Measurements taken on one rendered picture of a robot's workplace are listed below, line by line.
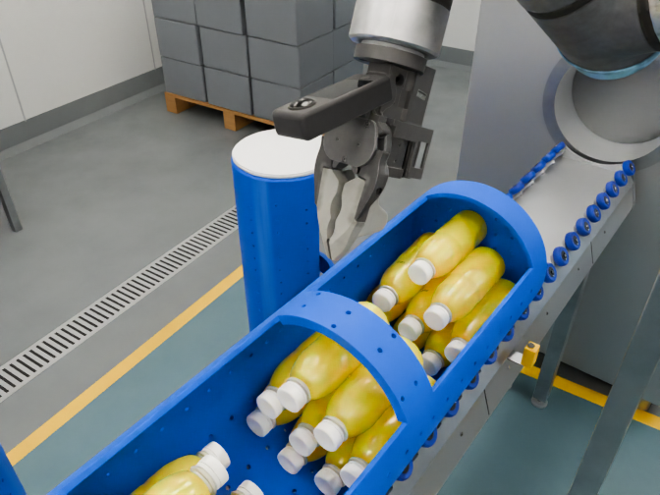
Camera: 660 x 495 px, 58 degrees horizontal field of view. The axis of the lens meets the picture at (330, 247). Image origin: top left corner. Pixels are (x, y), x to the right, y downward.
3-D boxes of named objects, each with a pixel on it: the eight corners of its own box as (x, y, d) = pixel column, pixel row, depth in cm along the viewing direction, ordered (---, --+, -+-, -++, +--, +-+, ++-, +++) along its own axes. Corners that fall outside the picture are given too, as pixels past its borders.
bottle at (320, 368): (356, 291, 91) (273, 363, 79) (395, 311, 87) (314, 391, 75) (353, 324, 95) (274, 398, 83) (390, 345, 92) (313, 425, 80)
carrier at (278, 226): (275, 420, 198) (350, 387, 209) (256, 191, 146) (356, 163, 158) (242, 364, 218) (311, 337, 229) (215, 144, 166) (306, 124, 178)
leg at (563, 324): (549, 401, 223) (592, 267, 186) (543, 411, 219) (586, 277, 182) (534, 393, 226) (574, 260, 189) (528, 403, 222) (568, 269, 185)
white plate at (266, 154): (256, 185, 146) (257, 190, 147) (354, 159, 157) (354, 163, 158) (216, 140, 166) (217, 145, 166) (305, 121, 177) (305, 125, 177)
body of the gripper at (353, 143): (421, 187, 62) (453, 68, 59) (364, 178, 56) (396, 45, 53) (369, 171, 67) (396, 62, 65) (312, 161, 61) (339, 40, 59)
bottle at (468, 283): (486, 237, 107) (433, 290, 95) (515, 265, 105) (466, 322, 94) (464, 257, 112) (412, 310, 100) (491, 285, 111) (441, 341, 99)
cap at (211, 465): (213, 470, 67) (225, 460, 68) (192, 458, 70) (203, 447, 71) (223, 494, 69) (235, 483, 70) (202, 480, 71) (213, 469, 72)
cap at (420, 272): (409, 260, 101) (404, 265, 100) (428, 259, 98) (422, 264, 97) (415, 281, 102) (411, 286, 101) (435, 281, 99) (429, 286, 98)
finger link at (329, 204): (363, 259, 65) (384, 177, 63) (323, 258, 61) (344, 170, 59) (344, 251, 67) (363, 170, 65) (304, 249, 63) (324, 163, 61)
